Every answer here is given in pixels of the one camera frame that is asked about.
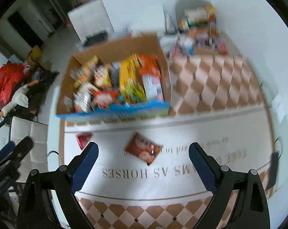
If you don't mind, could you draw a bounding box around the yellow panda snack bag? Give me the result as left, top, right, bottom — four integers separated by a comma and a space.
93, 65, 112, 89

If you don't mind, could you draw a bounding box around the white chair near table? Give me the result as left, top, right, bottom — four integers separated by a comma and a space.
9, 116, 48, 183

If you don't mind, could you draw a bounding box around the small red snack packet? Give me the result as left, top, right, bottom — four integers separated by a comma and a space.
76, 132, 93, 150

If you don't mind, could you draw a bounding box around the white goose plush toy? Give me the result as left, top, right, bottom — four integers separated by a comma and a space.
0, 80, 39, 117

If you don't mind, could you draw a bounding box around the brown red snack packet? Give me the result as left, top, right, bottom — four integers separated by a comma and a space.
125, 132, 163, 166

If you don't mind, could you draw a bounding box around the red bag on floor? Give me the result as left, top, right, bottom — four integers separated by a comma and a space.
0, 63, 30, 110

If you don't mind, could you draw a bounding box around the open cardboard box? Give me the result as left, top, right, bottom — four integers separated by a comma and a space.
56, 34, 172, 123

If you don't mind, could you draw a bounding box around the yellow orange snack bag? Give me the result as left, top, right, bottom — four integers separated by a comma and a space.
119, 54, 146, 104

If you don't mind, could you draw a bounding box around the black bag on chair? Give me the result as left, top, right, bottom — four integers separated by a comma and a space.
83, 31, 108, 47

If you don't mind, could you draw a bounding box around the white chair far side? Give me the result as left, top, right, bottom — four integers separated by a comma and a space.
67, 0, 114, 43

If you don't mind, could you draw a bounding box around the white canvas tote bag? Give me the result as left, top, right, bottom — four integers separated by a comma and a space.
162, 4, 179, 35

